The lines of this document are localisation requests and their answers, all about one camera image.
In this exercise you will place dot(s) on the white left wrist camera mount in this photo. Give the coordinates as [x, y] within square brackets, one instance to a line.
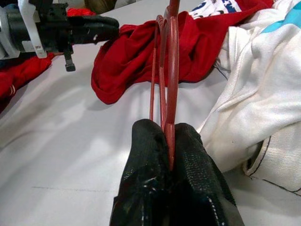
[38, 48]

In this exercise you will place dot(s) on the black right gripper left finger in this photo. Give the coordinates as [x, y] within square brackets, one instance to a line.
[143, 164]

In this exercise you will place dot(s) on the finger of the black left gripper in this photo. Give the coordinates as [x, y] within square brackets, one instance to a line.
[94, 36]
[94, 22]

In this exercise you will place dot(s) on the large red sweater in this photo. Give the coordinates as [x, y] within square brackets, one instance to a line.
[14, 80]

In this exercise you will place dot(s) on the red t-shirt white print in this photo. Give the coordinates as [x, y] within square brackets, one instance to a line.
[131, 58]

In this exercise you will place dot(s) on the red plastic hanger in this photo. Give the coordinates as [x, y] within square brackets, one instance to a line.
[172, 70]

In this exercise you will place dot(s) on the white sweatshirt cyan print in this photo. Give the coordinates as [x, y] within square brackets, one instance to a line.
[258, 94]

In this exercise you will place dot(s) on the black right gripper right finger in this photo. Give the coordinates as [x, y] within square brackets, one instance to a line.
[195, 176]

